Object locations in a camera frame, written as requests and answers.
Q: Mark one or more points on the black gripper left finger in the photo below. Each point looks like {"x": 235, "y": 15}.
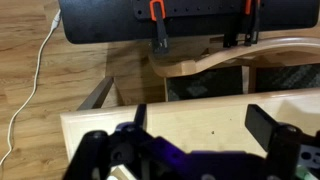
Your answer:
{"x": 96, "y": 150}

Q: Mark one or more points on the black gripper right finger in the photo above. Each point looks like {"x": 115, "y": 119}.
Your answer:
{"x": 283, "y": 143}

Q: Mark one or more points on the wooden chair with dark cushion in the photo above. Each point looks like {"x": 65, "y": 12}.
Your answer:
{"x": 180, "y": 68}

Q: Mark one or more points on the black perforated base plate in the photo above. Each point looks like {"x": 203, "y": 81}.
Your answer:
{"x": 100, "y": 20}

